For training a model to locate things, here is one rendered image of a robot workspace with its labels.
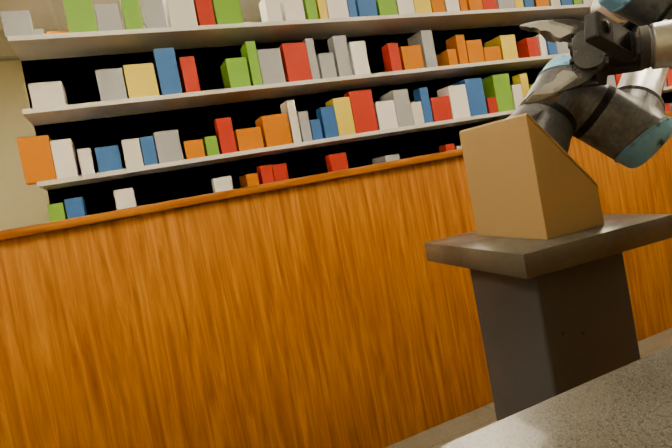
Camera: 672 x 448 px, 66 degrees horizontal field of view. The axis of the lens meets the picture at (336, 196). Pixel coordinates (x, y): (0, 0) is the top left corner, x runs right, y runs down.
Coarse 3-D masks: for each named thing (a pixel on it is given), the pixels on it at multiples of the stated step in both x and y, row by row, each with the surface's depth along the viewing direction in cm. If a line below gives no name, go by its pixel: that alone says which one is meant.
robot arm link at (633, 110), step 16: (624, 80) 108; (640, 80) 105; (656, 80) 106; (624, 96) 97; (640, 96) 99; (656, 96) 100; (608, 112) 96; (624, 112) 96; (640, 112) 96; (656, 112) 97; (592, 128) 98; (608, 128) 97; (624, 128) 96; (640, 128) 95; (656, 128) 95; (592, 144) 101; (608, 144) 99; (624, 144) 97; (640, 144) 96; (656, 144) 95; (624, 160) 99; (640, 160) 97
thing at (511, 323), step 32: (608, 256) 92; (480, 288) 103; (512, 288) 94; (544, 288) 88; (576, 288) 90; (608, 288) 92; (480, 320) 106; (512, 320) 95; (544, 320) 88; (576, 320) 90; (608, 320) 92; (512, 352) 97; (544, 352) 88; (576, 352) 90; (608, 352) 92; (512, 384) 99; (544, 384) 90; (576, 384) 89
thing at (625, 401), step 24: (648, 360) 36; (600, 384) 34; (624, 384) 34; (648, 384) 33; (528, 408) 33; (552, 408) 32; (576, 408) 32; (600, 408) 31; (624, 408) 31; (648, 408) 30; (480, 432) 31; (504, 432) 31; (528, 432) 30; (552, 432) 30; (576, 432) 29; (600, 432) 29; (624, 432) 28; (648, 432) 28
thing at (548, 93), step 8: (560, 72) 89; (568, 72) 88; (560, 80) 88; (568, 80) 88; (544, 88) 89; (552, 88) 89; (560, 88) 88; (528, 96) 91; (536, 96) 90; (544, 96) 89; (552, 96) 89
